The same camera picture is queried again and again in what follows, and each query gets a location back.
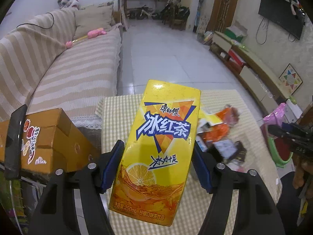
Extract black gold cigarette box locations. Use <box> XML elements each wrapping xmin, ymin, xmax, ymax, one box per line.
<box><xmin>211</xmin><ymin>139</ymin><xmax>247</xmax><ymax>163</ymax></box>

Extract orange plastic bag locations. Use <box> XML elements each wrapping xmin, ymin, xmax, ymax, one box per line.
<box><xmin>197</xmin><ymin>105</ymin><xmax>240</xmax><ymax>143</ymax></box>

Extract yellow iced tea carton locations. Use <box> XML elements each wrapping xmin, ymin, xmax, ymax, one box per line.
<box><xmin>109</xmin><ymin>80</ymin><xmax>201</xmax><ymax>227</ymax></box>

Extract green rimmed red trash bin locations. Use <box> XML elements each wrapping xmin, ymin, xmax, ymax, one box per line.
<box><xmin>260</xmin><ymin>124</ymin><xmax>293</xmax><ymax>168</ymax></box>

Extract right hand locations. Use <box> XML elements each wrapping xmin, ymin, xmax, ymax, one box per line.
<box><xmin>292</xmin><ymin>153</ymin><xmax>313</xmax><ymax>189</ymax></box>

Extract white box by cabinet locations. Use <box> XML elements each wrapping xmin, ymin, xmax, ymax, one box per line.
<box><xmin>284</xmin><ymin>99</ymin><xmax>303</xmax><ymax>123</ymax></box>

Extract pink plastic bag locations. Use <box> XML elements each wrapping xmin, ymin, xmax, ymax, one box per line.
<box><xmin>263</xmin><ymin>102</ymin><xmax>286</xmax><ymax>127</ymax></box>

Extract long low TV cabinet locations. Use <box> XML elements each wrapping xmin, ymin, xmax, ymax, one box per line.
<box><xmin>210</xmin><ymin>31</ymin><xmax>290</xmax><ymax>115</ymax></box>

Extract chinese checkers board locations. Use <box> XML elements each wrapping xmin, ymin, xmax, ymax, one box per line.
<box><xmin>279</xmin><ymin>63</ymin><xmax>303</xmax><ymax>95</ymax></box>

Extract orange cardboard box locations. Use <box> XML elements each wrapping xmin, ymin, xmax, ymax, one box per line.
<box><xmin>1</xmin><ymin>106</ymin><xmax>101</xmax><ymax>180</ymax></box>

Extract green box with papers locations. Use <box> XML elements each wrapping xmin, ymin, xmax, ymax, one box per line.
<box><xmin>223</xmin><ymin>21</ymin><xmax>248</xmax><ymax>42</ymax></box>

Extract beige striped sofa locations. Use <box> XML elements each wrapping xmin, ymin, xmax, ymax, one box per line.
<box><xmin>0</xmin><ymin>6</ymin><xmax>123</xmax><ymax>130</ymax></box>

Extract pink toy wand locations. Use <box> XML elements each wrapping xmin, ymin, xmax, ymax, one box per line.
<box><xmin>65</xmin><ymin>28</ymin><xmax>107</xmax><ymax>49</ymax></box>

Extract beige sofa cushion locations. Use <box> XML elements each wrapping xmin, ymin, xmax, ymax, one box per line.
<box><xmin>73</xmin><ymin>5</ymin><xmax>113</xmax><ymax>40</ymax></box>

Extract white bicycle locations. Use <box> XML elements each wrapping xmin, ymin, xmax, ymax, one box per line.
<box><xmin>128</xmin><ymin>5</ymin><xmax>160</xmax><ymax>20</ymax></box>

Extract plush toys on sofa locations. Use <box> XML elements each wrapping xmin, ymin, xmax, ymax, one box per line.
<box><xmin>57</xmin><ymin>0</ymin><xmax>80</xmax><ymax>10</ymax></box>

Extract black wall television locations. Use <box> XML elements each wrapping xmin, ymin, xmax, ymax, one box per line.
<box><xmin>258</xmin><ymin>0</ymin><xmax>305</xmax><ymax>40</ymax></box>

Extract black cable on sofa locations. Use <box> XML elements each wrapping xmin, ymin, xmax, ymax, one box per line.
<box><xmin>16</xmin><ymin>11</ymin><xmax>55</xmax><ymax>30</ymax></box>

